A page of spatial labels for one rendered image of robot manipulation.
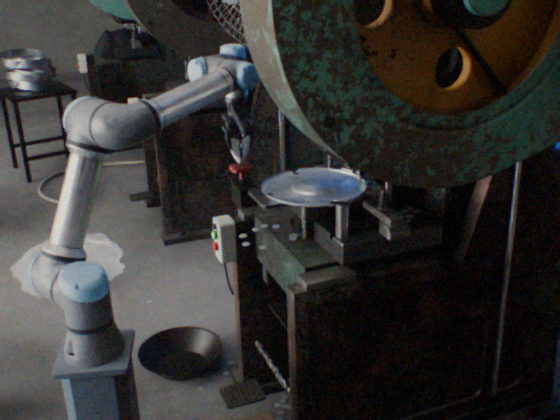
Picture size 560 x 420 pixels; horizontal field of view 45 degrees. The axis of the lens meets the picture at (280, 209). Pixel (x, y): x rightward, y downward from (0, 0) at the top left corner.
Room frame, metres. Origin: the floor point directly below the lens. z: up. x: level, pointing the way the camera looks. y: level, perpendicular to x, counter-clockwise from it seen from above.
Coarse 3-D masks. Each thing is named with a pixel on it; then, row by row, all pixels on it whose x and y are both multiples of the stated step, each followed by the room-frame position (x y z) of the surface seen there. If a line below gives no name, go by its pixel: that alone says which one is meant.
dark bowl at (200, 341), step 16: (160, 336) 2.15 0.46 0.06; (176, 336) 2.17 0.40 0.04; (192, 336) 2.17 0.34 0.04; (208, 336) 2.14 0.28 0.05; (144, 352) 2.06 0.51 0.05; (160, 352) 2.10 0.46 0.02; (176, 352) 2.12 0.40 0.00; (192, 352) 2.12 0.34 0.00; (208, 352) 2.09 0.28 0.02; (160, 368) 2.03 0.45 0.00; (176, 368) 2.02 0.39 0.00; (192, 368) 2.02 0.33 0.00
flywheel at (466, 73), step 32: (416, 0) 1.39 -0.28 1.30; (448, 0) 1.30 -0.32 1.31; (480, 0) 1.29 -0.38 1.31; (512, 0) 1.48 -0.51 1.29; (544, 0) 1.51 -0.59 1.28; (384, 32) 1.37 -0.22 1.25; (416, 32) 1.40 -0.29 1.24; (448, 32) 1.43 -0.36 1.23; (480, 32) 1.46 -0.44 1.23; (512, 32) 1.49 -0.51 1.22; (544, 32) 1.52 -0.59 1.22; (384, 64) 1.38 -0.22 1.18; (416, 64) 1.40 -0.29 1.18; (480, 64) 1.46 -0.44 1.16; (512, 64) 1.49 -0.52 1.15; (416, 96) 1.40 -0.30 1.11; (448, 96) 1.43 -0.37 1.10; (480, 96) 1.46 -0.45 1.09
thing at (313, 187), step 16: (272, 176) 1.84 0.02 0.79; (288, 176) 1.84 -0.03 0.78; (304, 176) 1.84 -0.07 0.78; (320, 176) 1.83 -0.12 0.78; (336, 176) 1.83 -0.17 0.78; (352, 176) 1.83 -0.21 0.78; (272, 192) 1.72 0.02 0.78; (288, 192) 1.71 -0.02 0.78; (304, 192) 1.70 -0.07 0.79; (320, 192) 1.69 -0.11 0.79; (336, 192) 1.70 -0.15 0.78; (352, 192) 1.70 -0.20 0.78
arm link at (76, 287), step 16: (64, 272) 1.48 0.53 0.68; (80, 272) 1.48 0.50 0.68; (96, 272) 1.49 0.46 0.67; (64, 288) 1.44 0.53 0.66; (80, 288) 1.43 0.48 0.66; (96, 288) 1.44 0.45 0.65; (64, 304) 1.45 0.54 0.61; (80, 304) 1.43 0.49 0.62; (96, 304) 1.44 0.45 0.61; (80, 320) 1.43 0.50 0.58; (96, 320) 1.43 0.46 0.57
